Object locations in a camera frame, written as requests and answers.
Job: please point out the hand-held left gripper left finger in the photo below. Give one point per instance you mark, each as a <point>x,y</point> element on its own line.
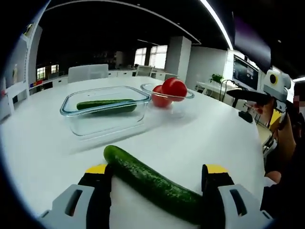
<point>69,205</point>

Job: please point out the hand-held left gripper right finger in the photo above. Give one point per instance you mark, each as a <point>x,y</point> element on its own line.
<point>240,207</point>

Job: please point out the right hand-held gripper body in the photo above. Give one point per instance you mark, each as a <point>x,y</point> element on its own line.
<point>276,88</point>

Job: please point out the round glass storage container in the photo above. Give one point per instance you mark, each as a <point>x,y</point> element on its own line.
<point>181,102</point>

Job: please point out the red tomato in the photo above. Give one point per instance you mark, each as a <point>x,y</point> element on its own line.
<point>158,100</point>
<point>175,89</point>

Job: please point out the green cucumber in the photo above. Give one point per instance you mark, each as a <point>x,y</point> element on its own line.
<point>102,104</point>
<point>155,181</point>

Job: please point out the rectangular glass storage container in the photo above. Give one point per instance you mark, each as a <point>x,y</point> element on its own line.
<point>107,124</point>

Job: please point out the person's right hand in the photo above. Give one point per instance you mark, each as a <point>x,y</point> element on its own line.
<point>263,111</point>

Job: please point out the small black device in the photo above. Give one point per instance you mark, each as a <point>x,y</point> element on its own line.
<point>245,117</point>

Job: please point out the computer monitor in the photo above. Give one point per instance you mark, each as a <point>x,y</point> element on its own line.
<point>246,72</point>

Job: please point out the green potted plant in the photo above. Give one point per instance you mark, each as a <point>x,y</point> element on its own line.
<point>216,78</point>

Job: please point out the white office desk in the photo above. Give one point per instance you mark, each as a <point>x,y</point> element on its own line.
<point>212,89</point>

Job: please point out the large dark hanging screen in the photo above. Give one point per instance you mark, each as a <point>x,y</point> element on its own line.
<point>252,40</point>

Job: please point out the white table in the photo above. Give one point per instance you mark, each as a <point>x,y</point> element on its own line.
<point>47,155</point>

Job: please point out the person in dark clothes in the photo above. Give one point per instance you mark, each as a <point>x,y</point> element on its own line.
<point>293,190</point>

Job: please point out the curved ceiling light strip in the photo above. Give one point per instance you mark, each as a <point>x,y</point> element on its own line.
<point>219,21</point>

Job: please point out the window with blinds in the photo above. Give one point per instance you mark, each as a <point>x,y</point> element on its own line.
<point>152,57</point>

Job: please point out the white chair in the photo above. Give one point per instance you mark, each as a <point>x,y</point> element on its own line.
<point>144,70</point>
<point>88,72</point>

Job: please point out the low white cabinet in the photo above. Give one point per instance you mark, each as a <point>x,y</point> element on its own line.
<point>52,84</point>

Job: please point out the white display shelf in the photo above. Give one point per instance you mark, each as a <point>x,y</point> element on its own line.
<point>31,59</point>

